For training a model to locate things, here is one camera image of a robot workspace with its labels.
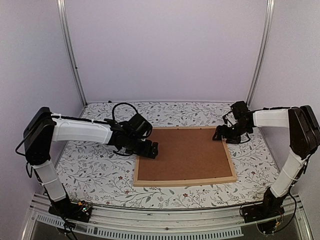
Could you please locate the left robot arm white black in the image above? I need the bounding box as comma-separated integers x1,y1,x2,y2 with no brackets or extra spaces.
15,107,158,217

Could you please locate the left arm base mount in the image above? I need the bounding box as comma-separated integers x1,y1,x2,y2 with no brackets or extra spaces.
48,195,93,223

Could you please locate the left aluminium corner post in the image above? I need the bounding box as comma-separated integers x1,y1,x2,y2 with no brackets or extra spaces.
56,0,88,108

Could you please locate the aluminium front rail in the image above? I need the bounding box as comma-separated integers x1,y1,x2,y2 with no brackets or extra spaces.
21,194,313,240

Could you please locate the floral patterned table mat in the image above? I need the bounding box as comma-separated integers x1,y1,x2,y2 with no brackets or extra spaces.
43,100,282,210

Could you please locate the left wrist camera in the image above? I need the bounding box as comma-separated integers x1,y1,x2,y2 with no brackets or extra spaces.
128,113,153,139

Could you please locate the light wooden picture frame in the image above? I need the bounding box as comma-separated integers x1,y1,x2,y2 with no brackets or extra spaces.
132,126,237,188

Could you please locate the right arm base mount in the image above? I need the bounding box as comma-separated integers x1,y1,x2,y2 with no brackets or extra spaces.
239,196,285,235

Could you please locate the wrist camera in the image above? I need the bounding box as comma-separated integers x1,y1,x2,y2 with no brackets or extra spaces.
128,113,153,139
230,101,250,121

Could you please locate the aluminium corner post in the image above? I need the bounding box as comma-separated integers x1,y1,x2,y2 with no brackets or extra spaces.
246,0,275,107
56,0,88,108

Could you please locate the right aluminium corner post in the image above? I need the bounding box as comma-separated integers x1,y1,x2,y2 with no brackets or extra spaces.
246,0,275,107

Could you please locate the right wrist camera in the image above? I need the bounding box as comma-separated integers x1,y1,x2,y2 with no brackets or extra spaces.
230,101,250,121

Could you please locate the brown backing board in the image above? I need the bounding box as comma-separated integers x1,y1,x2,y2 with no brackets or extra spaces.
137,127,235,181

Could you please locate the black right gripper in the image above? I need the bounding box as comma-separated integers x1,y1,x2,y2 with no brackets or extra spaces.
212,121,252,145

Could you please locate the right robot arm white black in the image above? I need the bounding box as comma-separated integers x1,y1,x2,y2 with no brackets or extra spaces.
209,103,320,209

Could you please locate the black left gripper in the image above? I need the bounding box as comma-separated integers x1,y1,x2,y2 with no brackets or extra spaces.
125,135,158,159

